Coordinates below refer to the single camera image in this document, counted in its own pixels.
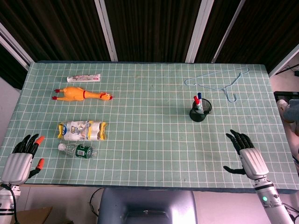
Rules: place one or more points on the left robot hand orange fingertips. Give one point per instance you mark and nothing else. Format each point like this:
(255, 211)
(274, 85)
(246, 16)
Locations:
(16, 166)

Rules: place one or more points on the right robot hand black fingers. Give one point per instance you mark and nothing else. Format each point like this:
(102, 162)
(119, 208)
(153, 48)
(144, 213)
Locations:
(253, 163)

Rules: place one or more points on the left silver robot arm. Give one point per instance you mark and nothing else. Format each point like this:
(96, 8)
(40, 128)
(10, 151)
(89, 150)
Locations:
(7, 200)

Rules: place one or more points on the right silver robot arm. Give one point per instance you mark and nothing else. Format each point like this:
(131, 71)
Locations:
(272, 200)

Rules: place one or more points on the black mesh pen holder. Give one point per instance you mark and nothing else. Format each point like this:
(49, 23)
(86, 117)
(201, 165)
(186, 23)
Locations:
(197, 116)

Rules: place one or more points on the red capped marker pen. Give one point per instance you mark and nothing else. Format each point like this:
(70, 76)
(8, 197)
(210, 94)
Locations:
(196, 99)

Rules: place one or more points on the blue marker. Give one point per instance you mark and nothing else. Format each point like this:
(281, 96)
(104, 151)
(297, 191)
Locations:
(200, 95)

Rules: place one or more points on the white shoe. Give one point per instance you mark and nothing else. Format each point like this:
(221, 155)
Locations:
(282, 103)

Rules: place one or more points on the clear bottle green label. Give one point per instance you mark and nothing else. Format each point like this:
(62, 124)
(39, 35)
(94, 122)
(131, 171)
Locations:
(81, 151)

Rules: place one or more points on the packaged rolls yellow wrapper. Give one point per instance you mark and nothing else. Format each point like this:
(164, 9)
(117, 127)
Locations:
(81, 130)

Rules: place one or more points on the yellow rubber chicken toy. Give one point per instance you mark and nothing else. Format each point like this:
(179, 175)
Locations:
(74, 93)

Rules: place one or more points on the green grid tablecloth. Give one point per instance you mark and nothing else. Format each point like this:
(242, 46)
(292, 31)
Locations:
(149, 130)

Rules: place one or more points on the toothpaste tube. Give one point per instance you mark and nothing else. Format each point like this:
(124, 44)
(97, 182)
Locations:
(84, 78)

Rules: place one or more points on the grey robot torso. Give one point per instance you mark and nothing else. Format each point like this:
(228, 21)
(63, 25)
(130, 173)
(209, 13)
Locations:
(147, 205)

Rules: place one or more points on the white partition frame post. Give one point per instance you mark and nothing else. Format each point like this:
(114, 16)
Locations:
(283, 61)
(198, 30)
(227, 30)
(106, 28)
(14, 46)

